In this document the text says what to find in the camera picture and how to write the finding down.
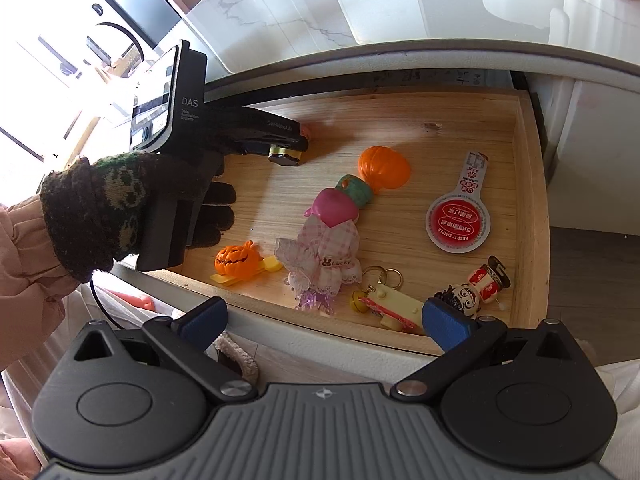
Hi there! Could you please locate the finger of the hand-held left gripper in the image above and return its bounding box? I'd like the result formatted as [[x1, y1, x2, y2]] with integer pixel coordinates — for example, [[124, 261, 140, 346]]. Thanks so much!
[[220, 136, 310, 162], [235, 106, 307, 142]]

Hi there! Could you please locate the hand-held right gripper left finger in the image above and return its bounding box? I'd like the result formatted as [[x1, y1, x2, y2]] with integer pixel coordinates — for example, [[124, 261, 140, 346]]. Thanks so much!
[[72, 296, 258, 404]]

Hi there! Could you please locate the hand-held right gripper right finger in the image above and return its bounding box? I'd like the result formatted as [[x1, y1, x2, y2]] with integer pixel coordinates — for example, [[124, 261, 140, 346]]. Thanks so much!
[[390, 297, 572, 404]]

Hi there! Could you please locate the black-haired figure toy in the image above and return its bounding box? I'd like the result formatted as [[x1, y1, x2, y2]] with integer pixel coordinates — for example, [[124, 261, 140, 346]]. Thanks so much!
[[432, 284, 484, 319]]

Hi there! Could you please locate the small yellow black toy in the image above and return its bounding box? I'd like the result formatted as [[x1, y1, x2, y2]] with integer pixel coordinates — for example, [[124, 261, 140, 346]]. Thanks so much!
[[267, 144, 302, 166]]

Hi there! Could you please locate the cream skateboard keychain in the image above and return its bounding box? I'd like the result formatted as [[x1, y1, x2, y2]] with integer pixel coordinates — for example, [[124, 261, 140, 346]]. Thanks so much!
[[352, 266, 427, 334]]

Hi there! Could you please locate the wooden drawer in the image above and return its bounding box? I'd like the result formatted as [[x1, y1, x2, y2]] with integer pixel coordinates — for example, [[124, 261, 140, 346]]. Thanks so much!
[[112, 77, 551, 358]]

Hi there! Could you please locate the striped figure toy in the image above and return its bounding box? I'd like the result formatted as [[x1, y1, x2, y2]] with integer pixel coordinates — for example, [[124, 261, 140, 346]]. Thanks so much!
[[467, 255, 514, 307]]

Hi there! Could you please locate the orange jack-o-lantern hair clip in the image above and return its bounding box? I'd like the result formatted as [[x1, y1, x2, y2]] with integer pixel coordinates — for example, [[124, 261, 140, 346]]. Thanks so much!
[[210, 240, 280, 287]]

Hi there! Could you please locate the purple crystal charm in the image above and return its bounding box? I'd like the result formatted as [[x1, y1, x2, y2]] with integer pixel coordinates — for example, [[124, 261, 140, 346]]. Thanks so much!
[[292, 287, 336, 316]]

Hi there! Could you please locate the doll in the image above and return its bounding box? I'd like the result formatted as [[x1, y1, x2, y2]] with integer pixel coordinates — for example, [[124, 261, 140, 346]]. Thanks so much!
[[275, 172, 374, 295]]

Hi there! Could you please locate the person's left hand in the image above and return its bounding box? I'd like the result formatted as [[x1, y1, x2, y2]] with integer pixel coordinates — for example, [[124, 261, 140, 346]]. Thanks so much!
[[40, 152, 237, 283]]

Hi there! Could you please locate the white fuzzy cloth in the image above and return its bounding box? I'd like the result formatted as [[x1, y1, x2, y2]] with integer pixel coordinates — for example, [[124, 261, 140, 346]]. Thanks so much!
[[215, 332, 262, 380]]

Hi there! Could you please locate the red plastic piece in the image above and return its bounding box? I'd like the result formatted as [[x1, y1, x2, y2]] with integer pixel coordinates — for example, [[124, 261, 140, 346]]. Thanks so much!
[[106, 289, 154, 312]]

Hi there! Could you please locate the dark cabinet panel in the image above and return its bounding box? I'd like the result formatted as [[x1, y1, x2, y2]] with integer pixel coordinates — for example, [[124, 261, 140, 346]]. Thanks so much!
[[107, 0, 184, 49]]

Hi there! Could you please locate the red white round tag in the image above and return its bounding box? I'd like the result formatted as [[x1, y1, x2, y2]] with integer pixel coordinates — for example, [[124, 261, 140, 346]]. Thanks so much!
[[425, 150, 494, 252]]

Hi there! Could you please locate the white washing machine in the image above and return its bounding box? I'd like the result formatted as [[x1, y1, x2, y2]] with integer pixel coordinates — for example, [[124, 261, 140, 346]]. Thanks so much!
[[82, 0, 151, 70]]

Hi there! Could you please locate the orange pumpkin shell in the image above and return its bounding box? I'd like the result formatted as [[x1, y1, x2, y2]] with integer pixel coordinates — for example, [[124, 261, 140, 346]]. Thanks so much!
[[357, 146, 412, 194]]

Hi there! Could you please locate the black cable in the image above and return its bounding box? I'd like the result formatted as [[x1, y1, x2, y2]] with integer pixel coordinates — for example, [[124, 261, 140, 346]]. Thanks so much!
[[90, 275, 146, 334]]

